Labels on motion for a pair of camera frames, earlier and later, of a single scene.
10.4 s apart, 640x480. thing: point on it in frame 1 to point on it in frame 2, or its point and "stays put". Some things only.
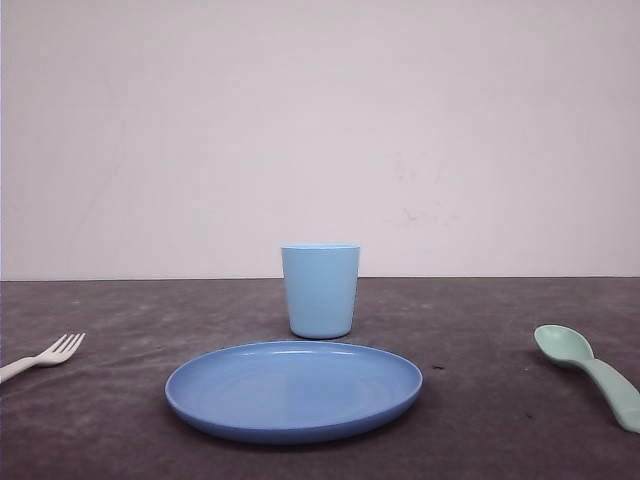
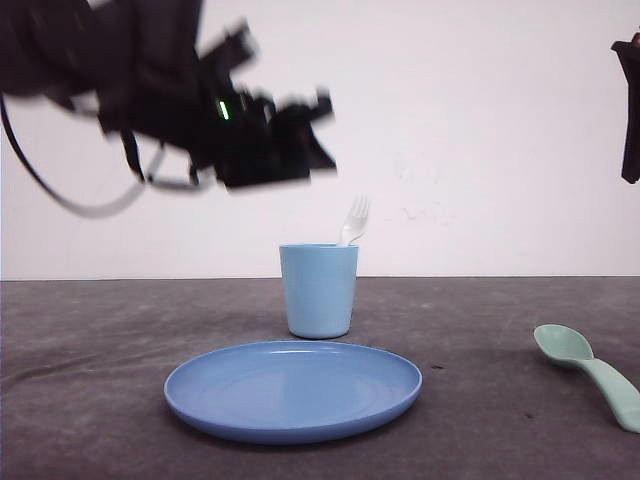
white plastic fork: [47, 357] to [355, 219]
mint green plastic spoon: [563, 344] stays put
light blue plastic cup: [321, 284] stays put
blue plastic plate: [284, 392] stays put
